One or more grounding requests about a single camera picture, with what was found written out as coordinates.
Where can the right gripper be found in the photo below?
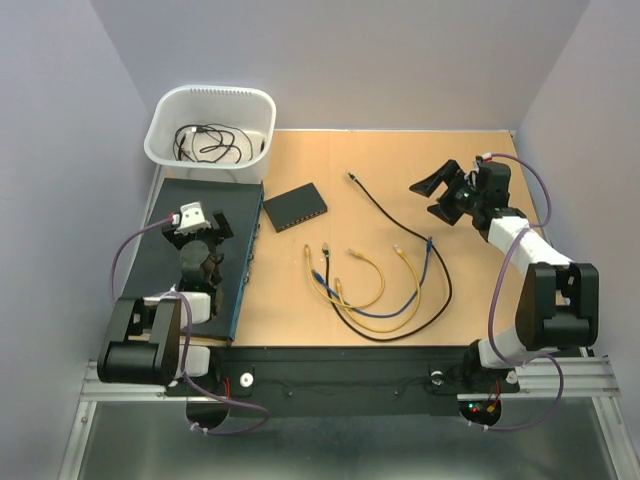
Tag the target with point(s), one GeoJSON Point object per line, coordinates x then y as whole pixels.
{"type": "Point", "coordinates": [426, 186]}

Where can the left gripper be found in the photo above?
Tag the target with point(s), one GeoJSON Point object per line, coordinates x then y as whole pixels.
{"type": "Point", "coordinates": [178, 239]}

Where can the small black network switch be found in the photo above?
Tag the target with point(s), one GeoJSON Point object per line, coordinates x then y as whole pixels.
{"type": "Point", "coordinates": [294, 207]}

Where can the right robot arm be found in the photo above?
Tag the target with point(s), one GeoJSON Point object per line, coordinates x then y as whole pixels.
{"type": "Point", "coordinates": [558, 306]}

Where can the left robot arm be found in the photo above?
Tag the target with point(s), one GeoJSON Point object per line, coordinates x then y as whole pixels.
{"type": "Point", "coordinates": [142, 343]}

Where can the white plastic bin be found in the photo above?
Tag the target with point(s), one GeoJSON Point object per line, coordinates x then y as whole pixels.
{"type": "Point", "coordinates": [213, 133]}

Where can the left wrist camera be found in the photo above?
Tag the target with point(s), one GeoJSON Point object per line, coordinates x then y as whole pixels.
{"type": "Point", "coordinates": [189, 219]}

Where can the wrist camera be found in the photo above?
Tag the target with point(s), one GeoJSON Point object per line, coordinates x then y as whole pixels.
{"type": "Point", "coordinates": [483, 163]}
{"type": "Point", "coordinates": [189, 219]}

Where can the large black rack switch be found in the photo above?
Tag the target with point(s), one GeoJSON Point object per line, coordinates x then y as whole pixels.
{"type": "Point", "coordinates": [156, 266]}

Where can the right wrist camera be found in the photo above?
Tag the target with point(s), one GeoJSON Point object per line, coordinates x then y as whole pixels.
{"type": "Point", "coordinates": [483, 163]}

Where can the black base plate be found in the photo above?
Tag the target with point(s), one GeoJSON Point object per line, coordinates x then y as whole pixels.
{"type": "Point", "coordinates": [247, 384]}

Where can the aluminium rail frame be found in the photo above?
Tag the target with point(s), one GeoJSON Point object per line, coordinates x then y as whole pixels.
{"type": "Point", "coordinates": [563, 423]}

